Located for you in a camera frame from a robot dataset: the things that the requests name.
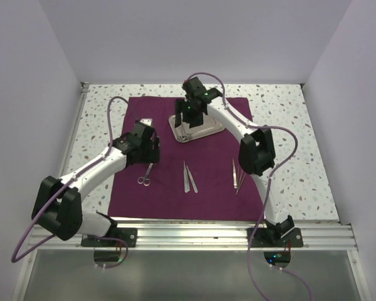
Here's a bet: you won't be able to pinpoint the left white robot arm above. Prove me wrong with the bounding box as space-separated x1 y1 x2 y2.
32 119 160 246

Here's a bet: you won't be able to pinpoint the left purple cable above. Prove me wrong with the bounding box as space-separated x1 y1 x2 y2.
11 96 138 269

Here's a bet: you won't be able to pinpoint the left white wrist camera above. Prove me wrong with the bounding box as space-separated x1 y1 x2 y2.
140 118 153 127

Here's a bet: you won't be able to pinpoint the wide steel tweezers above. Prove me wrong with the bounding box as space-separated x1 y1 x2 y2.
232 159 239 189

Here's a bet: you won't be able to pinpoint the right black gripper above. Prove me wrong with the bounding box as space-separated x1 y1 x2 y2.
175 98 204 128

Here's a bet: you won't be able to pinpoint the aluminium mounting rail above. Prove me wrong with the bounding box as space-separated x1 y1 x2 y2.
27 219 358 251

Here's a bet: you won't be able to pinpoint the steel surgical scissors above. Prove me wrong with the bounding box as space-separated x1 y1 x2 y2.
137 163 153 186

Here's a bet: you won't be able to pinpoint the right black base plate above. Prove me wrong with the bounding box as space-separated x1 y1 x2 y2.
251 228 304 248

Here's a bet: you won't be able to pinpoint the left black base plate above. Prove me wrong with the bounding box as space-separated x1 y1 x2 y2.
81 228 138 248

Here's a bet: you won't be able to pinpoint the stainless steel instrument tray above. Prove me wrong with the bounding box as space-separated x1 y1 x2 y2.
169 115 225 143

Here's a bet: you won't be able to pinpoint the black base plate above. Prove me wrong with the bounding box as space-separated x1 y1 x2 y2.
81 228 138 248
251 228 304 248

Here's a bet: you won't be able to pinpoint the purple surgical wrap cloth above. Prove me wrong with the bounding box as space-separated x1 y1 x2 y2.
108 97 263 221

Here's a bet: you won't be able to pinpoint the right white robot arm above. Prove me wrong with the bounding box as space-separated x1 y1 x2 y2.
174 75 295 246

